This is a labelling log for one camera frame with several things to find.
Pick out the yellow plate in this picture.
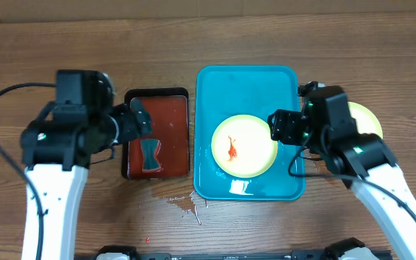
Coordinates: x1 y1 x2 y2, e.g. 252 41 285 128
211 115 278 178
348 102 383 138

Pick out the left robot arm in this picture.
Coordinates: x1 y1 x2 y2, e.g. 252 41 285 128
21 70 152 259

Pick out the teal plastic tray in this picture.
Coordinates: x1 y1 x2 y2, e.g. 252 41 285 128
194 65 306 201

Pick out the green and pink sponge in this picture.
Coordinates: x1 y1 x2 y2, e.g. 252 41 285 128
140 139 162 173

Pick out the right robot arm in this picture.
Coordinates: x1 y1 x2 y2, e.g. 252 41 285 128
267 83 416 259

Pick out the black tray with red water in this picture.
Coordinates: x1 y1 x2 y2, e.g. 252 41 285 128
121 87 190 180

